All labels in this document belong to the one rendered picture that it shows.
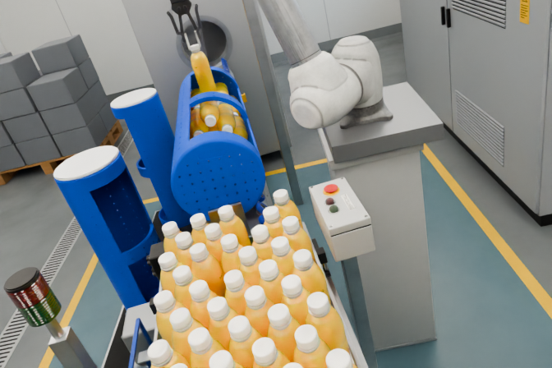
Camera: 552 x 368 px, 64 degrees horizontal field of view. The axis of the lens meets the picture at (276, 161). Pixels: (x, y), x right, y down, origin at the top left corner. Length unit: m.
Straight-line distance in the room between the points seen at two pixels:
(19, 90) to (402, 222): 4.04
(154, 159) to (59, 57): 2.60
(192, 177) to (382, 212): 0.71
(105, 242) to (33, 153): 3.21
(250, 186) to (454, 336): 1.24
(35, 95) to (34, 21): 2.22
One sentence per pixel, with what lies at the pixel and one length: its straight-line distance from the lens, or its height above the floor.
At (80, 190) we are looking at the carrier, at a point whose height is 0.98.
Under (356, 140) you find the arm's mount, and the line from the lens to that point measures 1.44.
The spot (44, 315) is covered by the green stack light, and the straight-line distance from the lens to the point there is 0.99.
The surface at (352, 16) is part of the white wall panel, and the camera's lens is 6.46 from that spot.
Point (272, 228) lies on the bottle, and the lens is 1.09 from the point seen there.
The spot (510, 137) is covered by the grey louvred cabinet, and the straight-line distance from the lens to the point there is 2.71.
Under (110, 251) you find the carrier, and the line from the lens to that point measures 2.10.
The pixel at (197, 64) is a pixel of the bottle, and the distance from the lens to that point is 1.94.
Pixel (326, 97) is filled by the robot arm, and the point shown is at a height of 1.26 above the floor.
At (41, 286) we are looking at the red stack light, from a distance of 0.97.
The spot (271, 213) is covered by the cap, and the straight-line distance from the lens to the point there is 1.08.
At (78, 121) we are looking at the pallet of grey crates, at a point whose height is 0.47.
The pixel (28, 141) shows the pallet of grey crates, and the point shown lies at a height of 0.39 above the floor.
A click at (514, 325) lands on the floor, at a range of 2.27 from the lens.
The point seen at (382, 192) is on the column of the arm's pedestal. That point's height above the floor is 0.82.
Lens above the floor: 1.72
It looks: 28 degrees down
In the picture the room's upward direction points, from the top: 15 degrees counter-clockwise
